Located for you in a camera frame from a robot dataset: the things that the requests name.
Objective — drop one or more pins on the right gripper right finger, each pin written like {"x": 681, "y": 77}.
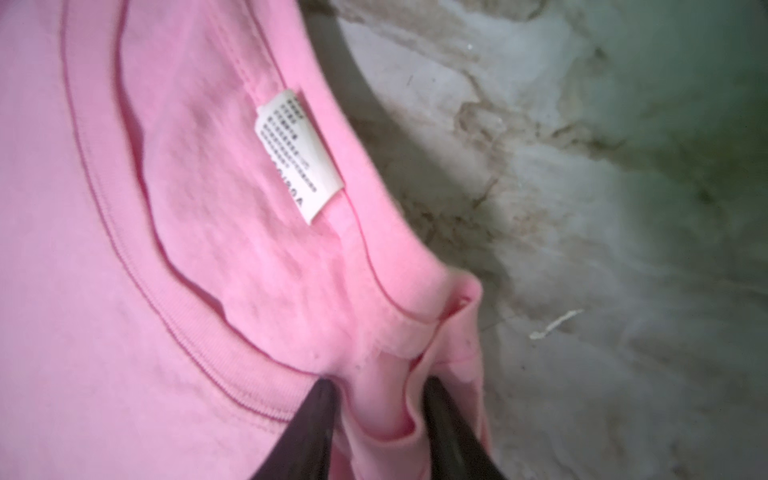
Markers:
{"x": 455, "y": 451}

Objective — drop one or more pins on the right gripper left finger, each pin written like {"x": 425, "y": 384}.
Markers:
{"x": 303, "y": 451}

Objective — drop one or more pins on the pink t-shirt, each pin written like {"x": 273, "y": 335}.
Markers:
{"x": 191, "y": 236}

